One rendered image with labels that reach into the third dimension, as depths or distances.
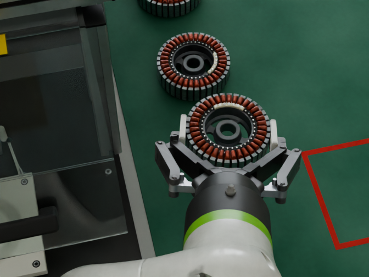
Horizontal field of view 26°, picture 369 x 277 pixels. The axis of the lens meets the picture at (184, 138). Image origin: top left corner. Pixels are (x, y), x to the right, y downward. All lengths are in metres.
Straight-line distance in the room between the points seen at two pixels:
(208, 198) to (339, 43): 0.54
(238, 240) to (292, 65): 0.56
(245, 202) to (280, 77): 0.46
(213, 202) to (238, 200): 0.03
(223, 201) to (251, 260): 0.11
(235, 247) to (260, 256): 0.02
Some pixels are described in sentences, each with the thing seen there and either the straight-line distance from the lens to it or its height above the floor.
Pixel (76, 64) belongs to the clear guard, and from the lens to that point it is 0.87.
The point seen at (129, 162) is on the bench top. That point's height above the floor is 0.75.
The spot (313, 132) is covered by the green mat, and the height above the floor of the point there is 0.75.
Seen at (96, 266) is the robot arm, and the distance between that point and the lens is 0.77.
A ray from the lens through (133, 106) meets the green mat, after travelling 1.22.
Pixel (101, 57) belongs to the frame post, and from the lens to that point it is 0.96.
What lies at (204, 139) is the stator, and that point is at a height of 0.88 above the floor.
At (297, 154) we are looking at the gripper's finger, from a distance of 0.99.
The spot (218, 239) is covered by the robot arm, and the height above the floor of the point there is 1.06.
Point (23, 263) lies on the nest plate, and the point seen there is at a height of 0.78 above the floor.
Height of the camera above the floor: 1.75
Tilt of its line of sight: 58 degrees down
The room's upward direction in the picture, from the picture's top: straight up
